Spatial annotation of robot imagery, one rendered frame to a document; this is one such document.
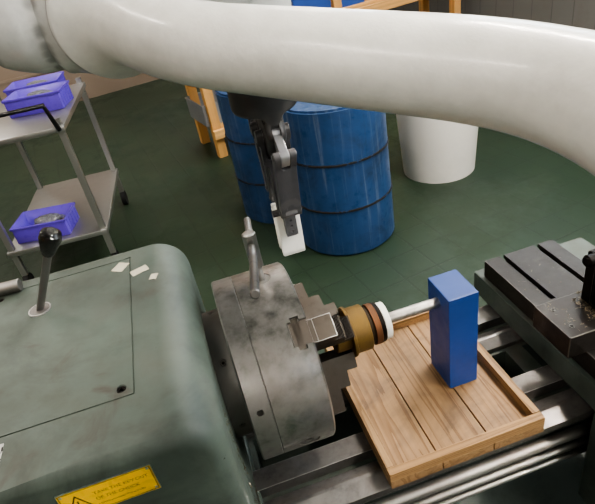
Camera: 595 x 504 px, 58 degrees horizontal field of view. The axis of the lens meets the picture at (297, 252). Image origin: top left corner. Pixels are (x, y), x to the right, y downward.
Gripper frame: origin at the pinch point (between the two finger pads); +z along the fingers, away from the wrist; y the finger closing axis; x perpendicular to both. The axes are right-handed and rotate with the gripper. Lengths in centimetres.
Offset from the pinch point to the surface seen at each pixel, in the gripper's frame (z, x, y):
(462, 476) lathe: 60, -22, -9
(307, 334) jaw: 19.7, 0.2, -0.1
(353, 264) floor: 151, -61, 166
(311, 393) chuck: 26.0, 2.3, -5.8
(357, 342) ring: 30.2, -8.8, 4.5
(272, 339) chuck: 18.6, 5.5, 0.1
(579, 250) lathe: 48, -73, 26
